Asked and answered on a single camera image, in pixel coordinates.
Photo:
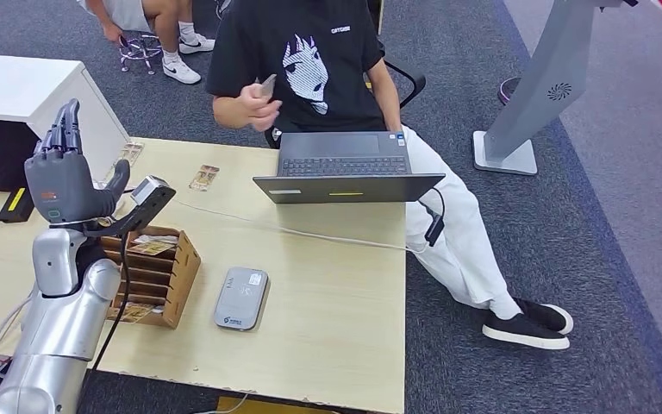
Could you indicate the person's right hand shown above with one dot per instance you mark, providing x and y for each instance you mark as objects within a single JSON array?
[{"x": 257, "y": 108}]

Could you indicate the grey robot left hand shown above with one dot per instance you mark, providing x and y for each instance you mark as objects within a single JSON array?
[{"x": 59, "y": 183}]

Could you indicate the ID card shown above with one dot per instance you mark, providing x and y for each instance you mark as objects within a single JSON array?
[{"x": 269, "y": 84}]

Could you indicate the person's right forearm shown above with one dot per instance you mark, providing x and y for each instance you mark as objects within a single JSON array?
[{"x": 228, "y": 111}]

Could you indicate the person's left forearm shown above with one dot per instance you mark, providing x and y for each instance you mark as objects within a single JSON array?
[{"x": 387, "y": 94}]

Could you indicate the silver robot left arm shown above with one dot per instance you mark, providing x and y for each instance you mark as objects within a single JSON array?
[{"x": 62, "y": 326}]

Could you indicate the patterned card in clear sleeve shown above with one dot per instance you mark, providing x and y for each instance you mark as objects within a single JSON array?
[
  {"x": 131, "y": 153},
  {"x": 204, "y": 178}
]

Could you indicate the seated person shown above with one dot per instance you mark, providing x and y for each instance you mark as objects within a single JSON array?
[{"x": 319, "y": 34}]

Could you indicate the gold patterned room key card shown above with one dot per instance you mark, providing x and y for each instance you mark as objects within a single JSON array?
[
  {"x": 134, "y": 313},
  {"x": 151, "y": 248}
]

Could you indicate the crouching person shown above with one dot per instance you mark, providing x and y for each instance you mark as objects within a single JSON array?
[{"x": 159, "y": 23}]

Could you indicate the brown cardboard card organizer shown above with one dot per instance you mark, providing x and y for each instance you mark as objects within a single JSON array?
[{"x": 181, "y": 274}]

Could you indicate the grey card reader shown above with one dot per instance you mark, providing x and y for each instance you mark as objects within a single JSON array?
[{"x": 242, "y": 300}]

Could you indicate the black device with yellow stripe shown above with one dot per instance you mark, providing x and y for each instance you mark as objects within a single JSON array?
[{"x": 16, "y": 203}]

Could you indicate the white cabinet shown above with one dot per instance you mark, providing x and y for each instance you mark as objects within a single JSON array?
[{"x": 11, "y": 85}]

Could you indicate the white paper slip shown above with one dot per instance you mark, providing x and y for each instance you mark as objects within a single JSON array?
[{"x": 157, "y": 239}]

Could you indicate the grey laptop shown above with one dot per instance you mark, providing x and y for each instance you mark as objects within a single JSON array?
[{"x": 342, "y": 190}]

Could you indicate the round purple-rimmed base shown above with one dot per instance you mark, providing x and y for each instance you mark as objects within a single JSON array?
[{"x": 507, "y": 90}]

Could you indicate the yellow board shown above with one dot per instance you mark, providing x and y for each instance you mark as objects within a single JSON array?
[{"x": 251, "y": 407}]

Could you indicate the grey kiosk stand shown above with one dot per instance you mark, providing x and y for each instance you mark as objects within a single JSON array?
[{"x": 553, "y": 74}]

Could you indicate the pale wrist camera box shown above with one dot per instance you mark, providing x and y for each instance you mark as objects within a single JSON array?
[{"x": 148, "y": 191}]

